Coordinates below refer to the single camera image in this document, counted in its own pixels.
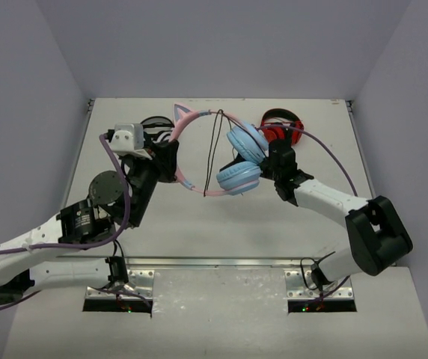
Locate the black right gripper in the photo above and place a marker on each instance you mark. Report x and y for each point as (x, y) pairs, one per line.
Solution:
(239, 160)

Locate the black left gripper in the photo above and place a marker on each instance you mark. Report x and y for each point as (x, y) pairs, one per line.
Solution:
(163, 158)

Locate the pink blue cat-ear headphones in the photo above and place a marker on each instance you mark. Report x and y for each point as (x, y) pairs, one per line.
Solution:
(243, 137)

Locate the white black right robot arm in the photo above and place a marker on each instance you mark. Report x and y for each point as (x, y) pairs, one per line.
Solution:
(376, 234)

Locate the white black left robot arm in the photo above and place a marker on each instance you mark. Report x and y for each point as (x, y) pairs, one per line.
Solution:
(117, 200)

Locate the white black headphones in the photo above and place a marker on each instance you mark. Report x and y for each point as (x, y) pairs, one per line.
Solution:
(158, 128)

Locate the red black headphones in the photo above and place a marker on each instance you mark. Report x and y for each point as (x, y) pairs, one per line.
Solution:
(281, 124)

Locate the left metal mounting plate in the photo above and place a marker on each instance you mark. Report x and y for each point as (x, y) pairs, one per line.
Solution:
(139, 286)

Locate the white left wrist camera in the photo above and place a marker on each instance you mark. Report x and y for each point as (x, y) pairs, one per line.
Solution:
(128, 138)

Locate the front aluminium rail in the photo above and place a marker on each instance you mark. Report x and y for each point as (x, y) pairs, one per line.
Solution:
(215, 262)

